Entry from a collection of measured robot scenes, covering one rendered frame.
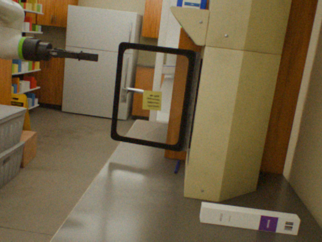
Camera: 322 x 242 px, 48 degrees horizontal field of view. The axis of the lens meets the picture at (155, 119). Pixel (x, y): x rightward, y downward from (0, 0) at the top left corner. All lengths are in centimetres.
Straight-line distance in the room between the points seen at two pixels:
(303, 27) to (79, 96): 515
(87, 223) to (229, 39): 63
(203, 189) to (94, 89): 516
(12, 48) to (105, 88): 466
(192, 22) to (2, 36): 82
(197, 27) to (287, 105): 59
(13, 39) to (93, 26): 463
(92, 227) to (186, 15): 63
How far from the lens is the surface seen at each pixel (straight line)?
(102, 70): 614
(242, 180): 124
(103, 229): 94
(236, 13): 108
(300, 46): 150
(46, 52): 152
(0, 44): 158
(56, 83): 654
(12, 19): 158
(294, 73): 150
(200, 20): 107
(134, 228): 96
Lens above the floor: 141
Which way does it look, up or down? 12 degrees down
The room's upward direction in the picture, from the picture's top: 7 degrees clockwise
